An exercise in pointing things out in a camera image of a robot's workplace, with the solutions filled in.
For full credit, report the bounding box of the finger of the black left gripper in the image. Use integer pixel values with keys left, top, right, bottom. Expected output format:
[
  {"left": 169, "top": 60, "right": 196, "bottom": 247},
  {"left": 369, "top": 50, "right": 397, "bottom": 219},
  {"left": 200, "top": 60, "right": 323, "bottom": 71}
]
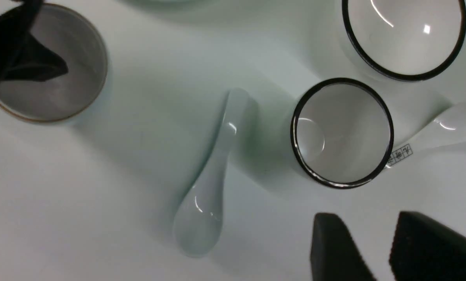
[{"left": 0, "top": 0, "right": 69, "bottom": 83}]

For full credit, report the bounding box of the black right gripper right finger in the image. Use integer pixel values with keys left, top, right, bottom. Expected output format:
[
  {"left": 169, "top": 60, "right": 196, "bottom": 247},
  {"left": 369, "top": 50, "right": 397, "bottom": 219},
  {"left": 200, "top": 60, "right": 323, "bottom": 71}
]
[{"left": 389, "top": 210, "right": 466, "bottom": 281}]

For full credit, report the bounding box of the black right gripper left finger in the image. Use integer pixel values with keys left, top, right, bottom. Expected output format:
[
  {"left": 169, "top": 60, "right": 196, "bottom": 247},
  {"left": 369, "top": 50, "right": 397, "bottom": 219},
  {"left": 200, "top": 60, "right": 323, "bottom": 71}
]
[{"left": 310, "top": 212, "right": 376, "bottom": 281}]

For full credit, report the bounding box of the pale blue cup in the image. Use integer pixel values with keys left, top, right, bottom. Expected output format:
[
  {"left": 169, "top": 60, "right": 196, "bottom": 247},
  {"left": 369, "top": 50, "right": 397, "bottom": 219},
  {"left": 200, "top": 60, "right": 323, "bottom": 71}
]
[{"left": 0, "top": 3, "right": 112, "bottom": 124}]

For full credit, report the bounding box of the pale blue ceramic spoon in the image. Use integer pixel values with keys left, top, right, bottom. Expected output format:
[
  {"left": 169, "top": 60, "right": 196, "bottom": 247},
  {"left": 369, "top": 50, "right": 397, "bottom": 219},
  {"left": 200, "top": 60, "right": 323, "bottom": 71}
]
[{"left": 172, "top": 88, "right": 251, "bottom": 258}]

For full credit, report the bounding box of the black-rimmed white cup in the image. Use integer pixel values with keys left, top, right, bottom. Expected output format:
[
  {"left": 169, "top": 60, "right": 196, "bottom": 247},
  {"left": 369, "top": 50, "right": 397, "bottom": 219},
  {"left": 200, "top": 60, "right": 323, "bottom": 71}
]
[{"left": 279, "top": 78, "right": 394, "bottom": 190}]

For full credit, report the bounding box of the white labelled ceramic spoon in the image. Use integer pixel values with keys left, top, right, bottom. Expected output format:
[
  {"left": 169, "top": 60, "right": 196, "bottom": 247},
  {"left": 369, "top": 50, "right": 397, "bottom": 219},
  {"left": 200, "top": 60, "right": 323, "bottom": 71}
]
[{"left": 383, "top": 102, "right": 466, "bottom": 171}]

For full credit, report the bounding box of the pale blue plain plate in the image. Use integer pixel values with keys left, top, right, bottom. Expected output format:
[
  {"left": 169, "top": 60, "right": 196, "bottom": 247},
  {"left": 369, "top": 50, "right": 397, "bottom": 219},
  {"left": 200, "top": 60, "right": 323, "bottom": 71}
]
[{"left": 125, "top": 0, "right": 198, "bottom": 6}]

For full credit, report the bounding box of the black-rimmed illustrated bowl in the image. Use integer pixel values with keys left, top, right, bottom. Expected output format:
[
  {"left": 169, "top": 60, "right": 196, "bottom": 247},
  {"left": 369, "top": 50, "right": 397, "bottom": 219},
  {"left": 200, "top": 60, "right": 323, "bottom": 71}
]
[{"left": 334, "top": 0, "right": 466, "bottom": 82}]

